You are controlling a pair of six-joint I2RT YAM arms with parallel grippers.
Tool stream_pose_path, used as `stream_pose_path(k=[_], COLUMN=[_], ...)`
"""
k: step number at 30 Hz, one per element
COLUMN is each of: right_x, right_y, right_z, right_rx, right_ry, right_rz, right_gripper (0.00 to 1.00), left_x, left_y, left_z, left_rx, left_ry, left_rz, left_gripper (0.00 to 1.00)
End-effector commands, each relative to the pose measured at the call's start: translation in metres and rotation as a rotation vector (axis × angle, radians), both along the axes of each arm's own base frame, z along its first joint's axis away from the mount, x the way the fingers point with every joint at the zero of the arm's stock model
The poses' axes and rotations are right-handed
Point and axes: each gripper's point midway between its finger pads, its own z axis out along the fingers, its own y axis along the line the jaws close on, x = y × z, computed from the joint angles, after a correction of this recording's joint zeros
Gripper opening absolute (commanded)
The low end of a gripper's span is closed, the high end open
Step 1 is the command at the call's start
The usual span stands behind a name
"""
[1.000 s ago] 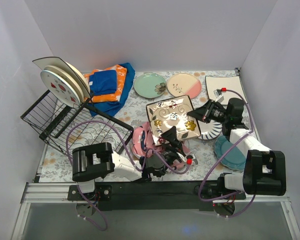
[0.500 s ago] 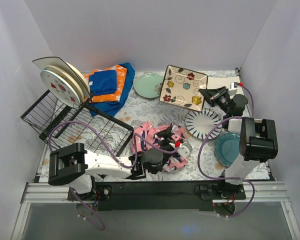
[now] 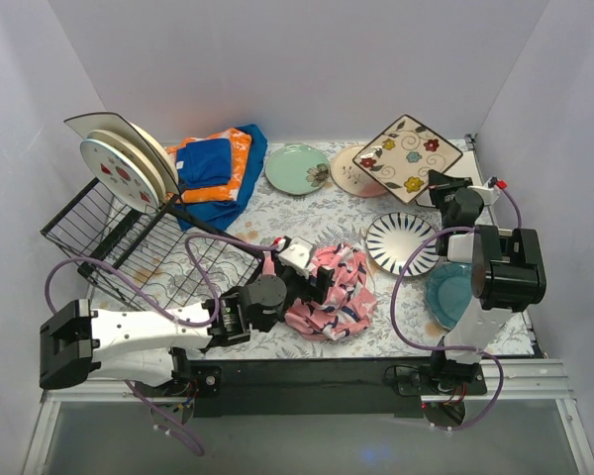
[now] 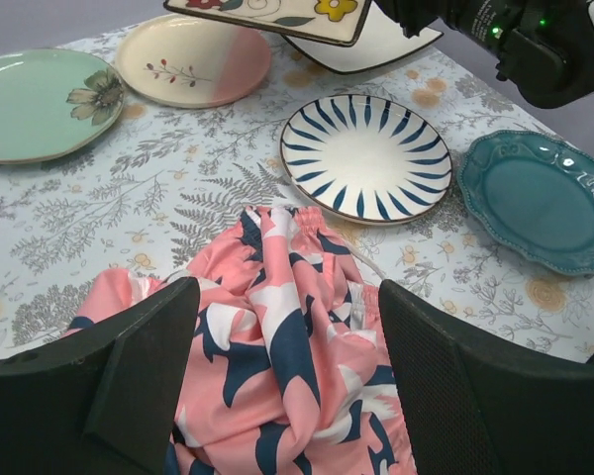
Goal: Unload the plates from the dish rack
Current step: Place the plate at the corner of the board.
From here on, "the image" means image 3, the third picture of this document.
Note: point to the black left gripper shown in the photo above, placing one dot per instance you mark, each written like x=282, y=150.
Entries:
x=322, y=283

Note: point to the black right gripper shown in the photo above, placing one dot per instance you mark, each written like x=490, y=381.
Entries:
x=448, y=184

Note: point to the square plate yellow flower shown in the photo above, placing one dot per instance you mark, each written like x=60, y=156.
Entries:
x=401, y=157

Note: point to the blue striped white plate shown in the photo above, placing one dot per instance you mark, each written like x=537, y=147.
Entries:
x=392, y=238

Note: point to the cream and pink plate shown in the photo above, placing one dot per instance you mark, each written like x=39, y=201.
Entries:
x=352, y=179

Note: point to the teal round plate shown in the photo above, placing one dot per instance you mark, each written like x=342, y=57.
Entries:
x=448, y=293

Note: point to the mint green flower plate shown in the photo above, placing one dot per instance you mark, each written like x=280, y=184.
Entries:
x=297, y=169

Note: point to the watermelon pattern round plate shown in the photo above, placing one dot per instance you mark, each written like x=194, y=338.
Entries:
x=119, y=175

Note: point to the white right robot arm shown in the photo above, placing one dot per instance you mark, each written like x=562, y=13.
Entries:
x=507, y=275

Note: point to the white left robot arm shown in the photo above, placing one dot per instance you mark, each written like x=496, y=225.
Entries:
x=80, y=343

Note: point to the floral table mat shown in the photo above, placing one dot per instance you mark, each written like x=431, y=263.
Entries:
x=326, y=217

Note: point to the pink navy patterned shorts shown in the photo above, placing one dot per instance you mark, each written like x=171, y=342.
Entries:
x=348, y=305

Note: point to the blue and orange cloth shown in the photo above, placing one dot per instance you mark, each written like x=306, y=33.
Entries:
x=217, y=174

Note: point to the cream round plate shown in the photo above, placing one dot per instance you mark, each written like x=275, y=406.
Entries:
x=147, y=154

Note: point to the rear white square plate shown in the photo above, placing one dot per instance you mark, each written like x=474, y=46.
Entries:
x=84, y=124

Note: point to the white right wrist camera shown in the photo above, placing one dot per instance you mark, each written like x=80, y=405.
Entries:
x=490, y=191

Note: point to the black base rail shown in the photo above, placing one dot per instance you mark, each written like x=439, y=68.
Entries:
x=290, y=387

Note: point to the black wire dish rack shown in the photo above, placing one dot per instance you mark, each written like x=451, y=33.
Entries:
x=168, y=253

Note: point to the aluminium frame rail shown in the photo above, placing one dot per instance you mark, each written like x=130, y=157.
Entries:
x=526, y=423

